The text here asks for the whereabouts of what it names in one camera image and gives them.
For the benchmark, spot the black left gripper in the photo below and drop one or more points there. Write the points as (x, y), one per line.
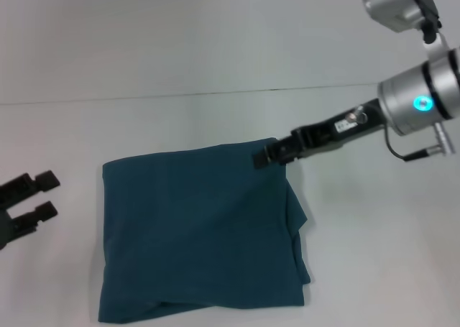
(14, 212)

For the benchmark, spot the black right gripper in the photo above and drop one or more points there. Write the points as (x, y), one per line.
(341, 129)

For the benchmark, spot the teal t-shirt with FREE print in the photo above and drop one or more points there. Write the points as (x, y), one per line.
(197, 233)

